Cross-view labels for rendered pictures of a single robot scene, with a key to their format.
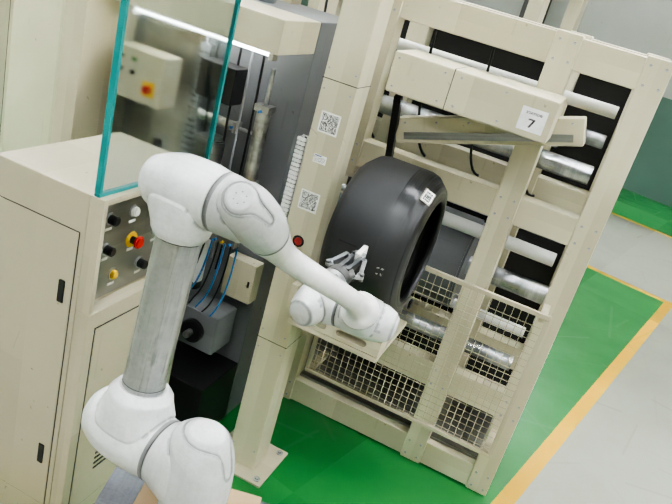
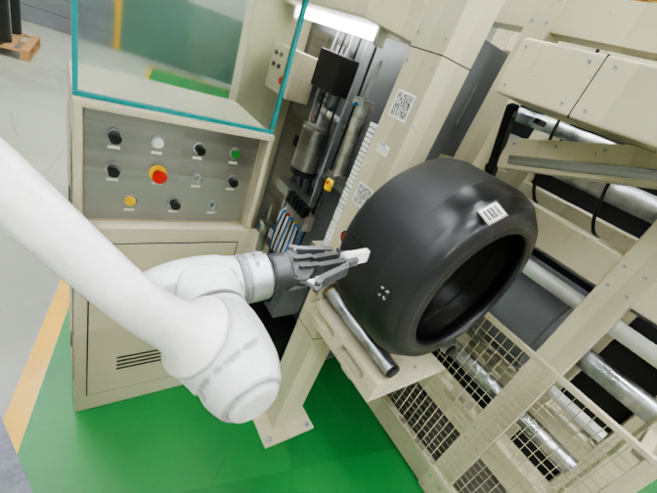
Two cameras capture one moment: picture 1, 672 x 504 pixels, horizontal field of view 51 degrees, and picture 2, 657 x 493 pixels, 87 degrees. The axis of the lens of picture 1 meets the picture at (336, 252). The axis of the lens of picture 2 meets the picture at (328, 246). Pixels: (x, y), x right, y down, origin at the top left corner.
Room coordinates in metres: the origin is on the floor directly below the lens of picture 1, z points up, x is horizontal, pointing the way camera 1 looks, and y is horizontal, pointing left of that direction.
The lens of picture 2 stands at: (1.44, -0.34, 1.57)
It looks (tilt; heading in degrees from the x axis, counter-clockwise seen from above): 28 degrees down; 29
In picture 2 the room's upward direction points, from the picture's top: 22 degrees clockwise
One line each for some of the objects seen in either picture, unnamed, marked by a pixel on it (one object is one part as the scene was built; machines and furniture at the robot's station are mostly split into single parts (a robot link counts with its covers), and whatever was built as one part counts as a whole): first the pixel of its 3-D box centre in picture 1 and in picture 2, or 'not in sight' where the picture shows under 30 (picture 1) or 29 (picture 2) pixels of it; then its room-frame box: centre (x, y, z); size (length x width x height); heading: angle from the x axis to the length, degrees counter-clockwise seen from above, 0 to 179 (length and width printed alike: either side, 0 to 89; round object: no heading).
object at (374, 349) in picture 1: (338, 326); (349, 340); (2.27, -0.08, 0.83); 0.36 x 0.09 x 0.06; 73
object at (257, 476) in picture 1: (247, 454); (279, 412); (2.46, 0.13, 0.01); 0.27 x 0.27 x 0.02; 73
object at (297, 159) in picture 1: (290, 198); (352, 192); (2.46, 0.22, 1.19); 0.05 x 0.04 x 0.48; 163
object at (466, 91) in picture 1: (475, 93); (632, 107); (2.65, -0.33, 1.71); 0.61 x 0.25 x 0.15; 73
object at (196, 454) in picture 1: (195, 466); not in sight; (1.28, 0.17, 0.92); 0.18 x 0.16 x 0.22; 69
